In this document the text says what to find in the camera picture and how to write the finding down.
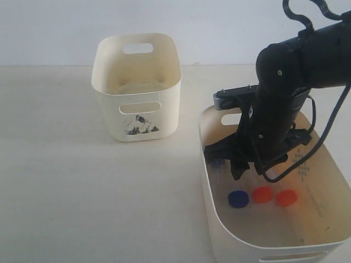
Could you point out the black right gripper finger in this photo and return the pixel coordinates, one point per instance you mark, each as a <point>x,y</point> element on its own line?
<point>237,169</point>
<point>217,151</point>

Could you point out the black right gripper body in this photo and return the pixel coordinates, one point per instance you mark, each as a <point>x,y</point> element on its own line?
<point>267,133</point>

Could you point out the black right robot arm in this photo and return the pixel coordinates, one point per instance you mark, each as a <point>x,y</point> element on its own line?
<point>287,72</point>

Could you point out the large cream plastic bin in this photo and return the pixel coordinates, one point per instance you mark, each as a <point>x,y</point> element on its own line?
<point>306,231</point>

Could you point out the small cream plastic bin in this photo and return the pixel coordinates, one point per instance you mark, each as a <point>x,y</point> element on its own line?
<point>137,80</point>

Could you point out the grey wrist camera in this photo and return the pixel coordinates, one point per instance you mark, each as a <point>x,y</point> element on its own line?
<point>241,98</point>

